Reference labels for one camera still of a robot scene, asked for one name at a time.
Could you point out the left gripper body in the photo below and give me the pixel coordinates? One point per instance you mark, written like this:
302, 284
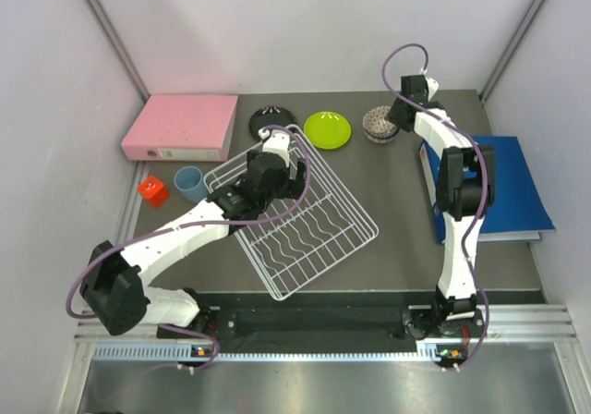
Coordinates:
287, 188

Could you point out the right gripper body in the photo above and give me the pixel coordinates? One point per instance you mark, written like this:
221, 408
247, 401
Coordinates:
395, 114

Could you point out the red patterned white bowl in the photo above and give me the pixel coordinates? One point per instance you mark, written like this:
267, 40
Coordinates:
376, 121

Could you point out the blue patterned bowl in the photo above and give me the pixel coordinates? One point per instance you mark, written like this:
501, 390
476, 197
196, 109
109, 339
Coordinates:
381, 139

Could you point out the white wire dish rack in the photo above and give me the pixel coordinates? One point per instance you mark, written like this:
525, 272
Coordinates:
329, 226

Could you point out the lime green plate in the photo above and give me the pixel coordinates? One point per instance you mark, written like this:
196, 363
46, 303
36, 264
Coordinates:
327, 130

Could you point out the blue plastic cup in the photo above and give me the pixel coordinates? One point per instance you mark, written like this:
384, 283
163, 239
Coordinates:
189, 181

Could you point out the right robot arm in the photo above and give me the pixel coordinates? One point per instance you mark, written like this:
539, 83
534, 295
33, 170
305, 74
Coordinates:
464, 190

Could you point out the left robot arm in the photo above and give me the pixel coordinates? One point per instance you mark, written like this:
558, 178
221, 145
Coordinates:
118, 287

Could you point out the red cube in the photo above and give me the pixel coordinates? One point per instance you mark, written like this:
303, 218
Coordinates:
153, 191

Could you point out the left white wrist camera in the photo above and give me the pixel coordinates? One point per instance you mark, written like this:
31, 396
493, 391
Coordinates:
276, 141

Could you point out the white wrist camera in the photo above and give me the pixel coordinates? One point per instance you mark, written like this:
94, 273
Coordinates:
276, 141
432, 84

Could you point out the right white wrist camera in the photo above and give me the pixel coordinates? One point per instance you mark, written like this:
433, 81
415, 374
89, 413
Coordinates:
432, 84

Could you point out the pink ring binder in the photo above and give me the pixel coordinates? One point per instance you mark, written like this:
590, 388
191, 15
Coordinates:
182, 127

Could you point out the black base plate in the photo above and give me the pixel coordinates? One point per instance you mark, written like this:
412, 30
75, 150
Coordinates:
313, 320

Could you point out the blue ring binder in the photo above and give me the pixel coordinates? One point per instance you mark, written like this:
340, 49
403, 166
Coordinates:
518, 213

